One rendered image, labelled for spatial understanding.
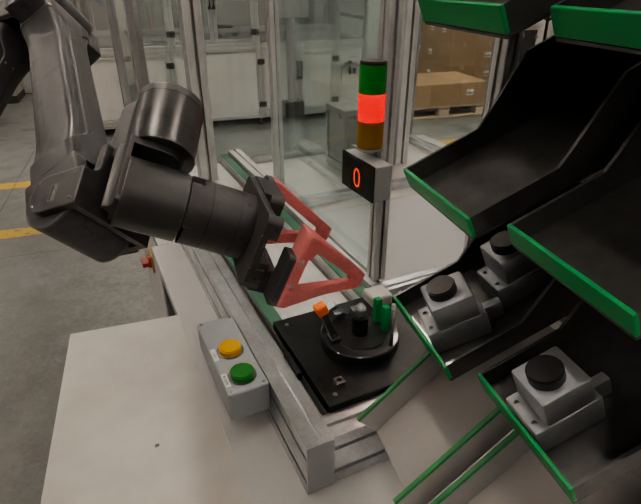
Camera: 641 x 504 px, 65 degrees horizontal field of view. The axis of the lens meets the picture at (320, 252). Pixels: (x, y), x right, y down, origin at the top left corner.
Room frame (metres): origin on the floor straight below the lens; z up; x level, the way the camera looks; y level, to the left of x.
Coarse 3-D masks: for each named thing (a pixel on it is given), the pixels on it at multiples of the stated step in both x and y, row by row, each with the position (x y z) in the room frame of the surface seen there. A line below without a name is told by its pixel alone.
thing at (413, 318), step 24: (480, 240) 0.53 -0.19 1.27; (456, 264) 0.52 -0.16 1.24; (480, 264) 0.53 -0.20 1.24; (408, 288) 0.51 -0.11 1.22; (480, 288) 0.49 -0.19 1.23; (552, 288) 0.41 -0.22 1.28; (408, 312) 0.49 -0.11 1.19; (504, 312) 0.44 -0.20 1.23; (528, 312) 0.41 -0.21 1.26; (552, 312) 0.41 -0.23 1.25; (504, 336) 0.40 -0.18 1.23; (528, 336) 0.41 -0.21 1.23; (456, 360) 0.38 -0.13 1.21; (480, 360) 0.39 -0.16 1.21
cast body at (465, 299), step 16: (432, 288) 0.43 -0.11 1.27; (448, 288) 0.42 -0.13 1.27; (464, 288) 0.43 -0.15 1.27; (432, 304) 0.42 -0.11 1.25; (448, 304) 0.42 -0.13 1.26; (464, 304) 0.42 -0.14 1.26; (480, 304) 0.43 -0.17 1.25; (496, 304) 0.44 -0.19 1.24; (432, 320) 0.43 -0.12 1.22; (448, 320) 0.42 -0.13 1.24; (464, 320) 0.42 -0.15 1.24; (480, 320) 0.42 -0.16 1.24; (432, 336) 0.42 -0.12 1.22; (448, 336) 0.42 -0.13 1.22; (464, 336) 0.42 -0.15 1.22; (480, 336) 0.42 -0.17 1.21
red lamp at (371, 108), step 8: (360, 96) 0.93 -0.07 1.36; (368, 96) 0.92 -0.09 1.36; (376, 96) 0.92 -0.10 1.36; (384, 96) 0.93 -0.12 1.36; (360, 104) 0.93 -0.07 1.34; (368, 104) 0.92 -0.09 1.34; (376, 104) 0.92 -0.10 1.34; (384, 104) 0.93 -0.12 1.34; (360, 112) 0.93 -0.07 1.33; (368, 112) 0.92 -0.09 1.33; (376, 112) 0.92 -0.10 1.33; (384, 112) 0.93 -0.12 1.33; (360, 120) 0.93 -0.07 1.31; (368, 120) 0.92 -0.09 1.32; (376, 120) 0.92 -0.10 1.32
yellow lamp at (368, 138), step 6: (360, 126) 0.93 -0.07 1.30; (366, 126) 0.92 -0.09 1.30; (372, 126) 0.92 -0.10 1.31; (378, 126) 0.92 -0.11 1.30; (360, 132) 0.93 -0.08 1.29; (366, 132) 0.92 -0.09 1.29; (372, 132) 0.92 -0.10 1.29; (378, 132) 0.92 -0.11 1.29; (360, 138) 0.93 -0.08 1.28; (366, 138) 0.92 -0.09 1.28; (372, 138) 0.92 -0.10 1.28; (378, 138) 0.92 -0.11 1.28; (360, 144) 0.92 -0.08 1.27; (366, 144) 0.92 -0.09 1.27; (372, 144) 0.92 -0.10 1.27; (378, 144) 0.92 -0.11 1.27
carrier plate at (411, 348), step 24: (312, 312) 0.80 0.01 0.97; (288, 336) 0.73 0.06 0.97; (312, 336) 0.73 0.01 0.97; (408, 336) 0.73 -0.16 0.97; (312, 360) 0.67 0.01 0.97; (408, 360) 0.67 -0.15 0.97; (312, 384) 0.61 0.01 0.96; (360, 384) 0.61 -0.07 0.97; (384, 384) 0.61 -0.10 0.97; (336, 408) 0.56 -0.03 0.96
